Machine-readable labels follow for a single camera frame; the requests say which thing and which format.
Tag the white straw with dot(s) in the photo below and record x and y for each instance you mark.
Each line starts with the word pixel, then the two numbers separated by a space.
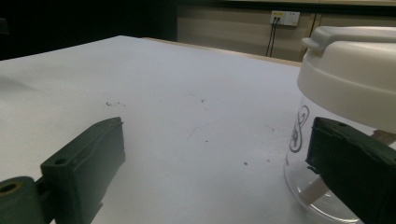
pixel 314 191

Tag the clear plastic cup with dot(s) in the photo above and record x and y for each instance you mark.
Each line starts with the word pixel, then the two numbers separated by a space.
pixel 298 133

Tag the white wall socket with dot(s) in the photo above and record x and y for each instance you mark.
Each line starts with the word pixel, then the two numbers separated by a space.
pixel 288 18

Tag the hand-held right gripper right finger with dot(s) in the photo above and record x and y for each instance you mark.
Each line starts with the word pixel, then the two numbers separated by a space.
pixel 355 168

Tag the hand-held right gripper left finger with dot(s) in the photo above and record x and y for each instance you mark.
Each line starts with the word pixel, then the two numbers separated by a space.
pixel 84 168

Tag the white cup lid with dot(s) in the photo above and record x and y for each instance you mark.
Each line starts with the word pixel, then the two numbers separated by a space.
pixel 351 77

